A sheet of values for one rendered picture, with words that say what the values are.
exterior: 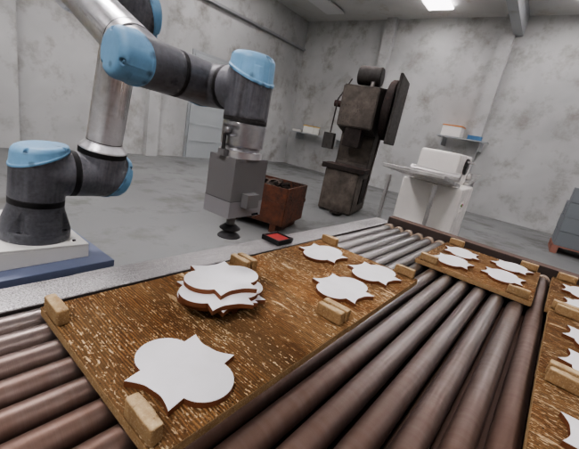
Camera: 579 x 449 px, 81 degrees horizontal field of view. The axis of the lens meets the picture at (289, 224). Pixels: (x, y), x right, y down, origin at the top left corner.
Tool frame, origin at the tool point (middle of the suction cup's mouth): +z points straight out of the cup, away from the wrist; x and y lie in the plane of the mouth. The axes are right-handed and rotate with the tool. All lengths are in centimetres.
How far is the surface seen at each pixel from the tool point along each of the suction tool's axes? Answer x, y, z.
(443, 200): 30, 391, 28
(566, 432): -58, 15, 13
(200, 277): 1.9, -3.9, 8.5
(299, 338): -18.2, 2.2, 13.5
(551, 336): -58, 51, 13
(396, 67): 368, 1004, -249
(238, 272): -0.4, 4.0, 8.5
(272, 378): -21.0, -9.2, 13.5
